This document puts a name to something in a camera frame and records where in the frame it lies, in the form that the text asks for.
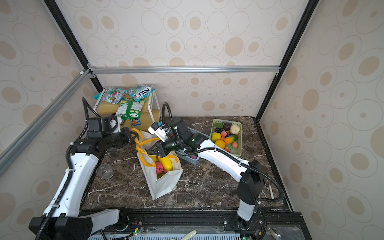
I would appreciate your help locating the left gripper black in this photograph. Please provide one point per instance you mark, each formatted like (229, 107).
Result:
(129, 137)

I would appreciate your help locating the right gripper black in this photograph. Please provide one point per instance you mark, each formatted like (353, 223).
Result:
(160, 151)

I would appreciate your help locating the pink dragon fruit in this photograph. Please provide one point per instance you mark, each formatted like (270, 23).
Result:
(159, 168)

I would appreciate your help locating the white grocery bag yellow handles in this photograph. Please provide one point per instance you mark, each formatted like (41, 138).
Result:
(161, 174)

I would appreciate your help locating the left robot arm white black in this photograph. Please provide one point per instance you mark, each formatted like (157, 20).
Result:
(61, 220)

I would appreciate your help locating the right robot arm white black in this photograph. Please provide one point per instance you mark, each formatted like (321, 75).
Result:
(251, 176)

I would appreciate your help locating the red green candy bag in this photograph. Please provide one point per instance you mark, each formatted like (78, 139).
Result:
(111, 95)

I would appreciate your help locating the teal Fox's candy bag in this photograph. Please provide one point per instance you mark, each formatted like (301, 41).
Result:
(140, 92)

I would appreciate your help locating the blue plastic vegetable basket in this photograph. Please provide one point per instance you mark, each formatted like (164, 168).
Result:
(192, 140)

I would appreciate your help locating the clear plastic cup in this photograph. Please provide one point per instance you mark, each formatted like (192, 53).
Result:
(105, 171)

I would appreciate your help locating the small blue red candy packet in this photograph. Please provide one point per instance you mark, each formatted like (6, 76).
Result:
(135, 122)

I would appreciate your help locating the yellow bell pepper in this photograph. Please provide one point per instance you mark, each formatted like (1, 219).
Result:
(215, 137)

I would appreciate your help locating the green snack packet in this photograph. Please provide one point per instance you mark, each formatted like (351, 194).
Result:
(130, 109)

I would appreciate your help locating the yellow lemon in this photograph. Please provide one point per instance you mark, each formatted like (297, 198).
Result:
(221, 144)

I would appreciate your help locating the green plastic fruit basket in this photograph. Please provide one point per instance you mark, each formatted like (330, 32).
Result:
(231, 133)

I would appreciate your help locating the white pen on table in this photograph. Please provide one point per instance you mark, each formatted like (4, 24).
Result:
(271, 192)

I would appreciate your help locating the white wire wooden shelf rack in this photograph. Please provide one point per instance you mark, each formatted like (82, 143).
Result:
(151, 112)

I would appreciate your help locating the horizontal aluminium frame bar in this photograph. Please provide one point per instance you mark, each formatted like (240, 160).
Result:
(185, 70)

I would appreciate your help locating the left slanted aluminium frame bar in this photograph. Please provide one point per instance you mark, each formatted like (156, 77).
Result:
(26, 137)

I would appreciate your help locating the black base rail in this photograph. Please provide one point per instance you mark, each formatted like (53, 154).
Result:
(266, 219)

